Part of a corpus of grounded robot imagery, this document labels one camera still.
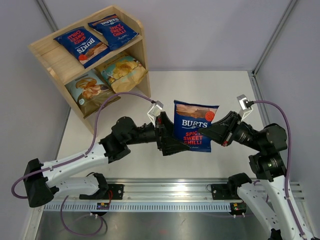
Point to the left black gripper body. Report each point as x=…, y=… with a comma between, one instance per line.
x=159, y=131

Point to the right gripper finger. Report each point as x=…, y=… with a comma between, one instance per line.
x=227, y=122
x=216, y=132

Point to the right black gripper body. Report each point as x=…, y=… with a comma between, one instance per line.
x=239, y=132

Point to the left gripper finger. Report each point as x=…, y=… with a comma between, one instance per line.
x=168, y=125
x=171, y=146

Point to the blue Burts bag front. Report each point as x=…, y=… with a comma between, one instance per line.
x=188, y=118

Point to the blue burts bag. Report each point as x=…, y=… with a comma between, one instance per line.
x=114, y=30
x=188, y=118

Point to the tan kettle chips bag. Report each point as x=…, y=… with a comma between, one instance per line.
x=121, y=72

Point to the light blue cassava chips bag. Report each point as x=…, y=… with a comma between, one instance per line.
x=89, y=92

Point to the blue Burts bag upside-down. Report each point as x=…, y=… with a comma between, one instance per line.
x=83, y=45

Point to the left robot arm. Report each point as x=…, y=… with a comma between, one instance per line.
x=45, y=181

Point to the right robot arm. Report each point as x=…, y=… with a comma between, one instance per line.
x=281, y=218

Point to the wooden two-tier shelf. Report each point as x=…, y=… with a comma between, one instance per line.
x=62, y=67

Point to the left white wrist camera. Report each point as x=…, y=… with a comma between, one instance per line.
x=154, y=111

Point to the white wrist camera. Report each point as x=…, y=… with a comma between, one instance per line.
x=245, y=107
x=154, y=111

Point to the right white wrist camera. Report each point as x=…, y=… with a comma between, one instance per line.
x=245, y=107

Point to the aluminium mounting rail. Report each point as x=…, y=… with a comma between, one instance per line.
x=167, y=189

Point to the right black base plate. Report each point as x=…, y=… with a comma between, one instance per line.
x=222, y=192

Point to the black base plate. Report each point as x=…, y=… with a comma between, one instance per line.
x=115, y=192
x=222, y=192

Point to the white slotted cable duct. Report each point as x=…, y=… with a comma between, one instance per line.
x=139, y=207

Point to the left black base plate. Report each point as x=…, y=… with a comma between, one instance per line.
x=115, y=192

